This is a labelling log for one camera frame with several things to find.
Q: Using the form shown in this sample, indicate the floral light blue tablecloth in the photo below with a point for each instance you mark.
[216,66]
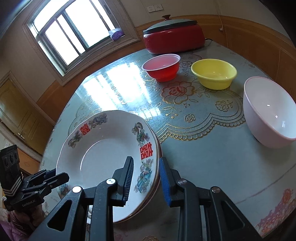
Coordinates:
[208,150]

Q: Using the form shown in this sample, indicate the red electric cooking pot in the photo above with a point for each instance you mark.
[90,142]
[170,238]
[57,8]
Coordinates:
[175,41]

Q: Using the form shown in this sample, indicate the purple clothing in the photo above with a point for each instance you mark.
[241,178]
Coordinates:
[9,229]

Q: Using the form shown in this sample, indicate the purple tissue box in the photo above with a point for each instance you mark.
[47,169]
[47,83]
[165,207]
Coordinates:
[116,34]

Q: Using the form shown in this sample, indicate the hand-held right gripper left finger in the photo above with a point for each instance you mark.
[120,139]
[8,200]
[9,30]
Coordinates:
[128,180]

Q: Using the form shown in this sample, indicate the yellow plastic bowl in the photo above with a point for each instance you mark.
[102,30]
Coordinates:
[215,78]

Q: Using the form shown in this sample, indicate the medium white plate red characters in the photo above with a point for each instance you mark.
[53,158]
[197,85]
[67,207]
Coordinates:
[104,148]

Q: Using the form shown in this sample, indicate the wooden door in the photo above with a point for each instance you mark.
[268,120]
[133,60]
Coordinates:
[18,111]

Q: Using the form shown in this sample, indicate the white bowl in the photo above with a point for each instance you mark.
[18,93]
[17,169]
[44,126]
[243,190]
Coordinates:
[266,115]

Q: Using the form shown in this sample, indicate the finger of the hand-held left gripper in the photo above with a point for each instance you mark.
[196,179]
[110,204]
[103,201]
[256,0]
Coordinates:
[44,174]
[59,179]

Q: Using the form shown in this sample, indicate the red plastic bowl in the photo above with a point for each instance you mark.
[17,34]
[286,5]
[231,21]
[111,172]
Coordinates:
[161,71]

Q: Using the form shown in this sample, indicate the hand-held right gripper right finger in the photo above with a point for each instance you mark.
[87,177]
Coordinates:
[164,183]

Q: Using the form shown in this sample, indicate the grey pot lid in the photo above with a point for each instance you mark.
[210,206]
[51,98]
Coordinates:
[168,24]

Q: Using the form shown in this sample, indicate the window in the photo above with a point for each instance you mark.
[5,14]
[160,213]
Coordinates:
[69,30]

